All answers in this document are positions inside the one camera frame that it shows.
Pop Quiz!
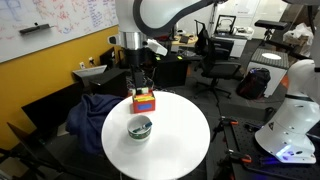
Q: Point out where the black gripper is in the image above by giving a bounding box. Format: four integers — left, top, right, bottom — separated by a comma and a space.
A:
124, 48, 150, 96

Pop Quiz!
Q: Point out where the red box with blue label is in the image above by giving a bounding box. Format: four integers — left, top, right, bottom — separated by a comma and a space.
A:
131, 87, 157, 115

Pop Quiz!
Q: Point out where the black low cabinet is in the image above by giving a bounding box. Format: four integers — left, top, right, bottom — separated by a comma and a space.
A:
89, 67, 128, 98

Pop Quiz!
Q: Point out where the black desk block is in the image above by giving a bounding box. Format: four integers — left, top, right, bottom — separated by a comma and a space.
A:
153, 54, 190, 88

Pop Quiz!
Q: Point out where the white tray shelf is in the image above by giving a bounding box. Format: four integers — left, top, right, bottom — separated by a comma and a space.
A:
72, 64, 108, 80

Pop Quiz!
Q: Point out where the dark blue blanket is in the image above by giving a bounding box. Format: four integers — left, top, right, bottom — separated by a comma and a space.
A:
65, 93, 125, 157

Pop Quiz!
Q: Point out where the black office chair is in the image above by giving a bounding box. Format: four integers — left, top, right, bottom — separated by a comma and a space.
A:
194, 19, 243, 101

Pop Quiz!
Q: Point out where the orange black clamp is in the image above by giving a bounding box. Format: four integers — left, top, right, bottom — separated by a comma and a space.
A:
217, 116, 240, 134
225, 149, 253, 165

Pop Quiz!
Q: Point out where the white drawer cabinet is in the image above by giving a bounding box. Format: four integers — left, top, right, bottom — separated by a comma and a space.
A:
214, 32, 248, 58

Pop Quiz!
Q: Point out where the black backpack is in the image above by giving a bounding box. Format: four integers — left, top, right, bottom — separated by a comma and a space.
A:
236, 67, 272, 100

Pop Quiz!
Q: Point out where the black tripod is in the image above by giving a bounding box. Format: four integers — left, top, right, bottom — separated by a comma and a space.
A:
0, 122, 69, 180

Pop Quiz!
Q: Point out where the white stand with round disc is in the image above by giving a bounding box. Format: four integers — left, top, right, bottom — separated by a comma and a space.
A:
245, 48, 290, 98

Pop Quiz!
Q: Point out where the white plastic bag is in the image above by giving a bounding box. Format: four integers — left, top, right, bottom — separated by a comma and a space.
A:
282, 22, 316, 57

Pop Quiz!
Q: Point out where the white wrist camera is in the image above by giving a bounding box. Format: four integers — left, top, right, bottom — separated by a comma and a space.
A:
146, 37, 169, 57

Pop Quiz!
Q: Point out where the black frame 3D printer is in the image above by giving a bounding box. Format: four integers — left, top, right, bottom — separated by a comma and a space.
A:
215, 14, 237, 34

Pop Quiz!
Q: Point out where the white wall whiteboard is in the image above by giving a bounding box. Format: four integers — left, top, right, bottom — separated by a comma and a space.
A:
0, 0, 120, 64

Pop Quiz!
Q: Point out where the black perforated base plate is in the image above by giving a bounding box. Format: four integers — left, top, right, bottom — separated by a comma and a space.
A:
222, 115, 320, 180

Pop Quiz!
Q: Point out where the black bar camera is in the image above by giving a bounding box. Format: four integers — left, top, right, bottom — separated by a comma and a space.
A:
254, 19, 289, 31

